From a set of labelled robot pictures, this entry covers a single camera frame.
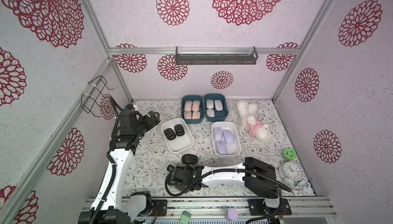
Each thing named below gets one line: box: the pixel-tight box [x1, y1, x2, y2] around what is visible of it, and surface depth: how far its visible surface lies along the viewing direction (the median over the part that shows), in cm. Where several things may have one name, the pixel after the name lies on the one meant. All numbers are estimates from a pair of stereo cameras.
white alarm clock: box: [278, 160, 307, 187], surface depth 83 cm
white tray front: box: [160, 117, 195, 154], surface depth 102 cm
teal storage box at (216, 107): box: [204, 93, 229, 122], surface depth 116 cm
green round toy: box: [282, 148, 298, 162], surface depth 89 cm
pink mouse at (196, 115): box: [192, 110, 201, 120], surface depth 111 cm
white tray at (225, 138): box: [211, 121, 242, 156], surface depth 99 cm
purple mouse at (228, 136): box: [222, 128, 234, 146], surface depth 99 cm
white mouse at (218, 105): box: [213, 99, 224, 111], surface depth 119 cm
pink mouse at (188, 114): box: [183, 110, 192, 120], surface depth 111 cm
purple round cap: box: [224, 208, 239, 221], surface depth 66 cm
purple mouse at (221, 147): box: [215, 140, 228, 155], surface depth 94 cm
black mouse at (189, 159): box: [181, 153, 199, 165], surface depth 90 cm
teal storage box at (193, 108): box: [181, 94, 206, 124], surface depth 115 cm
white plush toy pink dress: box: [236, 100, 272, 142], surface depth 95 cm
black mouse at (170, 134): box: [163, 127, 177, 141], surface depth 100 cm
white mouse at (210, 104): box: [205, 99, 214, 109], surface depth 118 cm
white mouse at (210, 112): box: [206, 108, 215, 118], surface depth 112 cm
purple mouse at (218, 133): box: [213, 126, 224, 142], surface depth 100 cm
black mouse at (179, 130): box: [173, 123, 185, 137], surface depth 102 cm
